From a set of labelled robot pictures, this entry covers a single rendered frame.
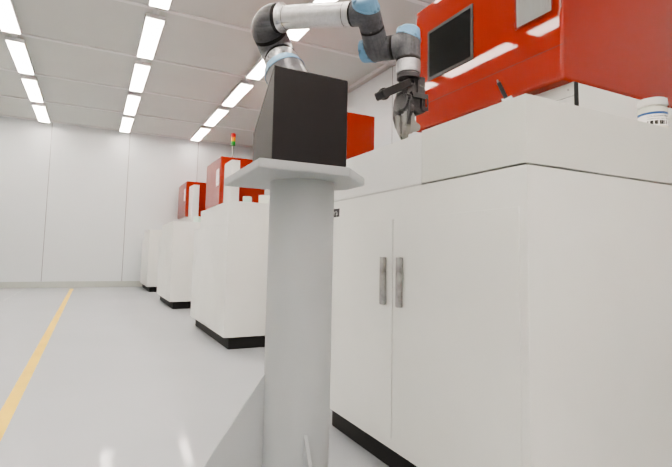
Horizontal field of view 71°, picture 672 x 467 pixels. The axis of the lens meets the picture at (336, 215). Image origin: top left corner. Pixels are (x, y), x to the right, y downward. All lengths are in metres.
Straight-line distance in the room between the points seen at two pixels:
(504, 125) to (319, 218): 0.46
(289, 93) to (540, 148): 0.57
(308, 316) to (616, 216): 0.75
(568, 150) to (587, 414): 0.56
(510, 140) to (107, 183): 8.49
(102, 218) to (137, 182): 0.86
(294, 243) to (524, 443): 0.63
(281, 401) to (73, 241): 8.15
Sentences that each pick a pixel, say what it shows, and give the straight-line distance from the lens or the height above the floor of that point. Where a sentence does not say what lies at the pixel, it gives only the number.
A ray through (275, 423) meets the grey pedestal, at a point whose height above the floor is 0.24.
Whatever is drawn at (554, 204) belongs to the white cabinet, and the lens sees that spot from 1.10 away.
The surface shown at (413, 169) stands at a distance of 1.34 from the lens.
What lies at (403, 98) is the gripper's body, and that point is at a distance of 1.49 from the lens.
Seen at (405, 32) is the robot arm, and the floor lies 1.30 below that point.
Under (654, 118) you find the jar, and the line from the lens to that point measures 1.54.
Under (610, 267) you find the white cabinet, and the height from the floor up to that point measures 0.61.
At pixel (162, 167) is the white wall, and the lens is 9.33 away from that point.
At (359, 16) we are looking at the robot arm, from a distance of 1.52.
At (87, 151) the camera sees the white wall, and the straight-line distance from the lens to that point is 9.29.
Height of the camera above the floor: 0.62
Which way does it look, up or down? 5 degrees up
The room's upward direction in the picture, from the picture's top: 1 degrees clockwise
